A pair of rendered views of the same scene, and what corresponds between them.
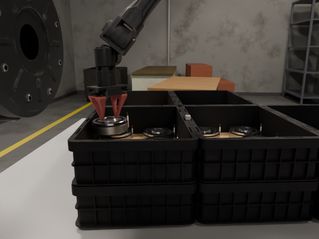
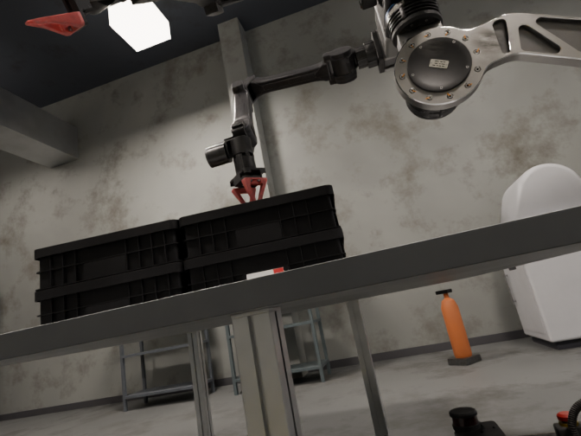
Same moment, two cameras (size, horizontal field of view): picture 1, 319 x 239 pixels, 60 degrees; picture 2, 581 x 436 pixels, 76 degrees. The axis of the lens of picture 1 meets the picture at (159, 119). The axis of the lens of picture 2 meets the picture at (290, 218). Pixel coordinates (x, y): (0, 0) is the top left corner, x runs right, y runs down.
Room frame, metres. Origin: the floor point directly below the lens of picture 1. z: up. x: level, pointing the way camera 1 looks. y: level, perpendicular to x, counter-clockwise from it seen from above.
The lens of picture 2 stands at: (0.58, 1.07, 0.64)
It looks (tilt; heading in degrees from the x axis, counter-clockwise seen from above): 15 degrees up; 278
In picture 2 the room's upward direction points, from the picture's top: 11 degrees counter-clockwise
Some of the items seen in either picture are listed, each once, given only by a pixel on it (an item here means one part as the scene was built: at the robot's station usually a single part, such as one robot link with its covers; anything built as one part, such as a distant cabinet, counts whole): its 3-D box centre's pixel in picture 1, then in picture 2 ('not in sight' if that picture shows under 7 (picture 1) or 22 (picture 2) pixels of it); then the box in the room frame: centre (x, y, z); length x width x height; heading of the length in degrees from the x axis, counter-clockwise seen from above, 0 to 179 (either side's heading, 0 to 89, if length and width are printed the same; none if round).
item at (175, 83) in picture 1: (189, 110); not in sight; (3.51, -0.39, 0.37); 1.39 x 0.71 x 0.74; 166
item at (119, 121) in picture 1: (109, 120); not in sight; (0.79, 0.15, 0.92); 0.10 x 0.10 x 0.01
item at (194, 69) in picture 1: (207, 83); not in sight; (6.15, -1.07, 0.41); 1.43 x 1.00 x 0.83; 175
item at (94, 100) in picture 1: (105, 104); (252, 191); (0.79, 0.16, 0.97); 0.07 x 0.07 x 0.09; 41
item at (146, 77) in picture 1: (158, 87); not in sight; (5.85, 0.03, 0.38); 2.22 x 0.73 x 0.76; 175
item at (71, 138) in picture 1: (136, 123); (264, 219); (0.78, 0.07, 0.92); 0.40 x 0.30 x 0.02; 3
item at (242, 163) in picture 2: (106, 78); (245, 169); (0.80, 0.15, 1.05); 0.10 x 0.07 x 0.07; 131
